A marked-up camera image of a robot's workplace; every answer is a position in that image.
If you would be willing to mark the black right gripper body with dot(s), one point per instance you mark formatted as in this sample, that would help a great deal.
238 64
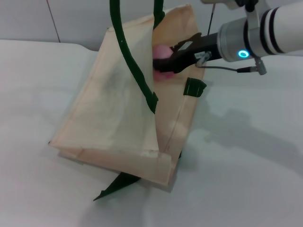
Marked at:
198 49

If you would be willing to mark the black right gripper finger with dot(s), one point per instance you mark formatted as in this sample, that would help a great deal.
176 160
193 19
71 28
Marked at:
165 64

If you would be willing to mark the pink toy peach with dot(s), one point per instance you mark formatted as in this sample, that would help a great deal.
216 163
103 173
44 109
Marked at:
162 52

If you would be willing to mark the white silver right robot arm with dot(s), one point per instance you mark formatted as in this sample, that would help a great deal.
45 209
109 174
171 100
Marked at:
255 40

